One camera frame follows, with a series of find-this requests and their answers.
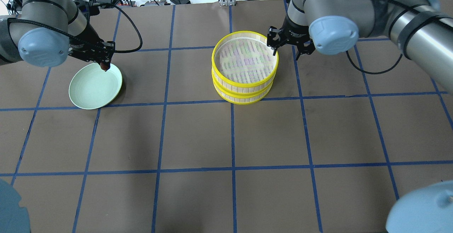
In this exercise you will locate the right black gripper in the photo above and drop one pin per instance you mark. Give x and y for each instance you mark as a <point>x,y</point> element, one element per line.
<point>294,34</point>

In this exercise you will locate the brown chocolate bun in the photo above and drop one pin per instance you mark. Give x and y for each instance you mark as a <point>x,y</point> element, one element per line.
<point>104,66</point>

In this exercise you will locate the yellow steamer layer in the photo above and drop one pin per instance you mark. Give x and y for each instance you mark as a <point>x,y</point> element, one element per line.
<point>242,59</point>
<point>241,95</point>

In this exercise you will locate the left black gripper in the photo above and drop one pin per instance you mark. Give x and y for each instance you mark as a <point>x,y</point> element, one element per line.
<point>87,39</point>

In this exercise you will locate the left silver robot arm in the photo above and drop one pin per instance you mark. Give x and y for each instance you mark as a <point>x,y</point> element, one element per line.
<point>49,31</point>

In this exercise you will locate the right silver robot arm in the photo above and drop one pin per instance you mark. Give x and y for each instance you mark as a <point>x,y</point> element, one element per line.
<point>421,32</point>

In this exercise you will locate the light green plate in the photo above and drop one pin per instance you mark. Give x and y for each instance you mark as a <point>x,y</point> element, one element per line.
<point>92,88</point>

